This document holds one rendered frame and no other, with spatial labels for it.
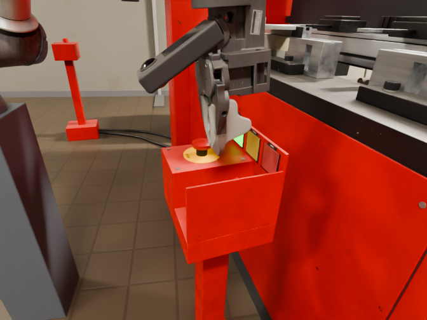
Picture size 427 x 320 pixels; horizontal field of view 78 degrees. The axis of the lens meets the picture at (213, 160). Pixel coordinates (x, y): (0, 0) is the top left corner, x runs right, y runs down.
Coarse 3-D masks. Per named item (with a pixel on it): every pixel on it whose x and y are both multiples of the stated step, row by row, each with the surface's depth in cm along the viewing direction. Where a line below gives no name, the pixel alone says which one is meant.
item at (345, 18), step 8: (328, 16) 96; (336, 16) 92; (344, 16) 90; (296, 24) 90; (304, 24) 94; (320, 24) 98; (328, 24) 95; (336, 24) 91; (344, 24) 90; (352, 24) 91; (360, 24) 92; (352, 32) 93; (360, 32) 94
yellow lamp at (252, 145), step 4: (248, 132) 50; (248, 136) 50; (252, 136) 48; (256, 136) 47; (248, 140) 50; (252, 140) 49; (256, 140) 47; (248, 144) 50; (252, 144) 49; (256, 144) 47; (248, 148) 51; (252, 148) 49; (256, 148) 48; (248, 152) 51; (252, 152) 49; (256, 152) 48; (252, 156) 50; (256, 156) 48; (256, 160) 48
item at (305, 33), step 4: (296, 28) 82; (300, 28) 80; (304, 28) 79; (308, 28) 80; (292, 32) 84; (296, 32) 82; (300, 32) 81; (304, 32) 80; (308, 32) 80; (292, 36) 85; (296, 36) 83; (300, 36) 81; (304, 36) 80; (308, 36) 81
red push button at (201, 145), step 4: (196, 140) 50; (200, 140) 50; (204, 140) 50; (192, 144) 50; (196, 144) 49; (200, 144) 49; (204, 144) 49; (208, 144) 50; (196, 148) 49; (200, 148) 49; (204, 148) 49; (208, 148) 50; (196, 152) 51; (200, 152) 50; (204, 152) 51; (200, 156) 51
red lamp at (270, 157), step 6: (264, 144) 45; (264, 150) 45; (270, 150) 43; (264, 156) 45; (270, 156) 43; (276, 156) 42; (264, 162) 46; (270, 162) 44; (276, 162) 42; (264, 168) 46; (270, 168) 44; (276, 168) 42
